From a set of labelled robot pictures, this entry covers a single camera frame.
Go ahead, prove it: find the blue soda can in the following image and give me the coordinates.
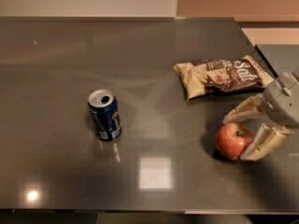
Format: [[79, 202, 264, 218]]
[[88, 90, 121, 141]]

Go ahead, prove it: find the grey side table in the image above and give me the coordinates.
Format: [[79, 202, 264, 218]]
[[255, 44, 299, 77]]

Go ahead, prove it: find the red apple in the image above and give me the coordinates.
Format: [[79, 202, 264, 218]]
[[216, 123, 254, 161]]

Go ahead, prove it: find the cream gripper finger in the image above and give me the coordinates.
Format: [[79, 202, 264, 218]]
[[240, 123, 294, 161], [222, 94, 264, 124]]

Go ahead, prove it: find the brown white chip bag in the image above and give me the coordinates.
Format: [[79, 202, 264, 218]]
[[174, 55, 273, 100]]

